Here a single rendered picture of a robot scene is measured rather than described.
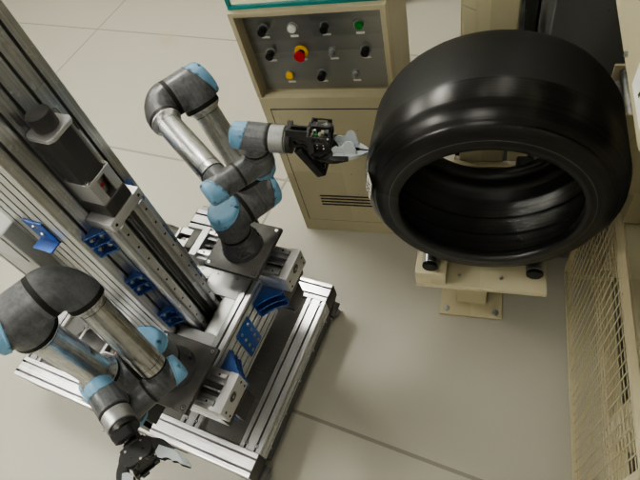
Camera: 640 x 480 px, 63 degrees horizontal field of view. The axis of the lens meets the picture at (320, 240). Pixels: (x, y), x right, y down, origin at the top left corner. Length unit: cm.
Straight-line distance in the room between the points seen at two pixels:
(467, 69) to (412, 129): 16
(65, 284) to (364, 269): 163
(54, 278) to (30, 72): 46
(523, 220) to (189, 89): 106
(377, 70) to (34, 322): 139
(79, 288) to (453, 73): 95
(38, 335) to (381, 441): 142
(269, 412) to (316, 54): 137
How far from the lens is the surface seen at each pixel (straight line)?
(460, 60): 120
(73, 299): 132
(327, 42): 199
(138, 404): 151
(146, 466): 138
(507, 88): 112
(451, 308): 247
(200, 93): 170
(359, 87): 209
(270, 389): 221
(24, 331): 133
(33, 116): 133
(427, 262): 152
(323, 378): 240
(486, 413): 231
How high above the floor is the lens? 221
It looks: 53 degrees down
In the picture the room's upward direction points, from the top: 19 degrees counter-clockwise
